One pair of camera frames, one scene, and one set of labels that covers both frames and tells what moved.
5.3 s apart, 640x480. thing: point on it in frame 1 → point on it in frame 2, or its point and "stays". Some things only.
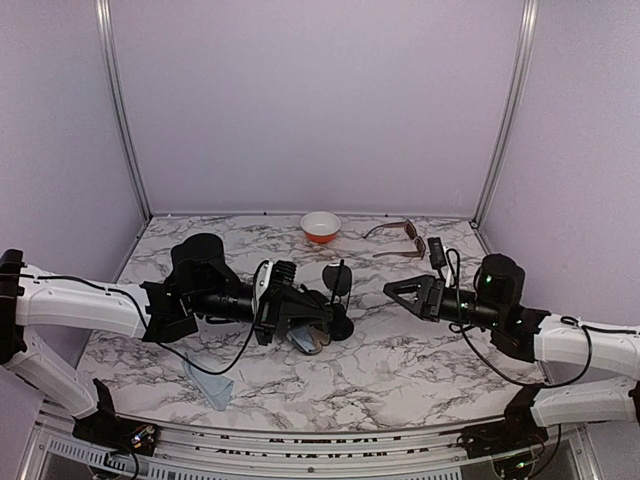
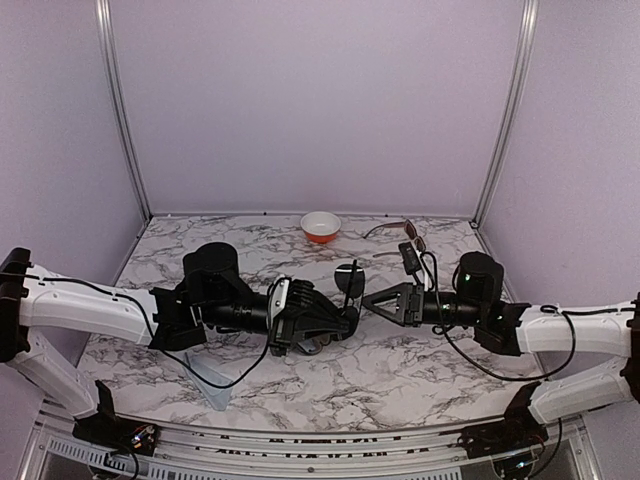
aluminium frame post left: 117,102 stays
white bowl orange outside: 320,227 stays
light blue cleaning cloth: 216,389 stays
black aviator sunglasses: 338,278 → 350,279
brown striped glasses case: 319,340 stays
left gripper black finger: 305,320 → 317,333
